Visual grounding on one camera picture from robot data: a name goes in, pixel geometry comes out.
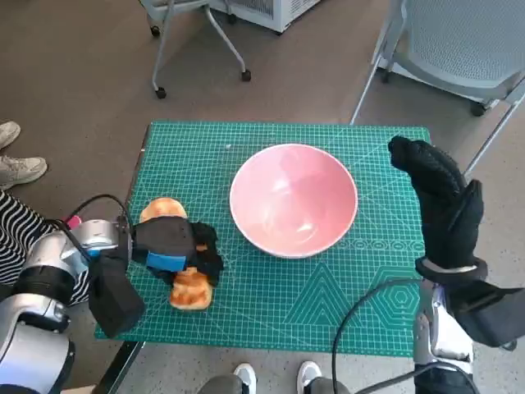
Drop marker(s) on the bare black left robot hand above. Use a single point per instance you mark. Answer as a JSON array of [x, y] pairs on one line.
[[164, 240]]

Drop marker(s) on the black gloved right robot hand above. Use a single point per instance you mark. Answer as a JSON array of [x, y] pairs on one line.
[[447, 213]]

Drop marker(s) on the round toy bread bun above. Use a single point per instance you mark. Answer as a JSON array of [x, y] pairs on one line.
[[162, 207]]

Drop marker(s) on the long toy bread loaf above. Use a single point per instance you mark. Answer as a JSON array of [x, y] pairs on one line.
[[190, 295]]

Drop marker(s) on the pink bowl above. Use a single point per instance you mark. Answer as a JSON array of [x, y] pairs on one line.
[[295, 197]]

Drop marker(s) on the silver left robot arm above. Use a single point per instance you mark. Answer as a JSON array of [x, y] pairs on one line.
[[96, 234]]

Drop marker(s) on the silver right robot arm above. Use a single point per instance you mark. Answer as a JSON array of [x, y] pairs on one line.
[[443, 328]]

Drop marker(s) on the green cutting mat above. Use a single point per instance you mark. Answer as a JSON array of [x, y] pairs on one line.
[[266, 295]]

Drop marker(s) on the person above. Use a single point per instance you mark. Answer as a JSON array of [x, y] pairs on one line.
[[20, 168], [16, 221]]

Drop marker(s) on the white shoe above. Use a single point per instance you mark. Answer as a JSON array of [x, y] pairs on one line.
[[308, 374], [245, 375]]

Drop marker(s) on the grey mesh chair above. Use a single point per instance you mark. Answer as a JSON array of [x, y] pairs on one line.
[[463, 41]]

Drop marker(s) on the white vented cabinet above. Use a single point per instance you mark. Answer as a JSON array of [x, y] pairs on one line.
[[275, 12]]

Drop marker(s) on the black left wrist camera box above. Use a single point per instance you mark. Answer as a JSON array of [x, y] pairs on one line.
[[115, 299]]

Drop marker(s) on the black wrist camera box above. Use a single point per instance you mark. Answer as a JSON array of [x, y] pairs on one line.
[[488, 312], [115, 299]]

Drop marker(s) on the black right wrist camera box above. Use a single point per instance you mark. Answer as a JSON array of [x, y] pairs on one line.
[[488, 312]]

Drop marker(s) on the grey rolling chair frame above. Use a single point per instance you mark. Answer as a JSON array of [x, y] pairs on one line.
[[158, 61]]

